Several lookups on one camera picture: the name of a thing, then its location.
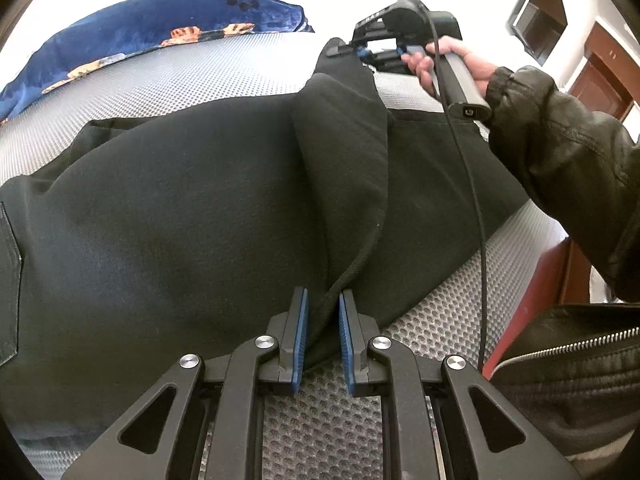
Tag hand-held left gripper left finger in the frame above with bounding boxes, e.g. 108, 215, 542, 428
62, 286, 312, 480

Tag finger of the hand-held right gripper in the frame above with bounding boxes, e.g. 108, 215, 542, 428
325, 37, 363, 61

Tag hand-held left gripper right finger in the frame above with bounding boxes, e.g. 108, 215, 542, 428
339, 287, 583, 480

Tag black pants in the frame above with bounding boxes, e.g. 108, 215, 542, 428
0, 42, 531, 453

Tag person's right forearm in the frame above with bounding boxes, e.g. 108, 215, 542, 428
482, 65, 640, 303

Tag person's right hand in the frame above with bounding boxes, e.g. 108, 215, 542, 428
400, 37, 501, 98

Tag grey mesh mattress pad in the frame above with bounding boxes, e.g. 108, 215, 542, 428
0, 30, 571, 480

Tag blue floral blanket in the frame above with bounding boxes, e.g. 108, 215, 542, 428
0, 0, 316, 128

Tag brown wooden door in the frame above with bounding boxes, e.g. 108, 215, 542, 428
567, 20, 640, 126

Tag black leather jacket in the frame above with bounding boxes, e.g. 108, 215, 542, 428
487, 302, 640, 461

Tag wall-mounted screen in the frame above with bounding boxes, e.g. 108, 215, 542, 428
507, 0, 571, 66

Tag black cable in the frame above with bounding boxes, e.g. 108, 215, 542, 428
422, 7, 488, 373

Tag red wooden bed frame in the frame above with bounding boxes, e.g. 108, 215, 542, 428
482, 237, 596, 376

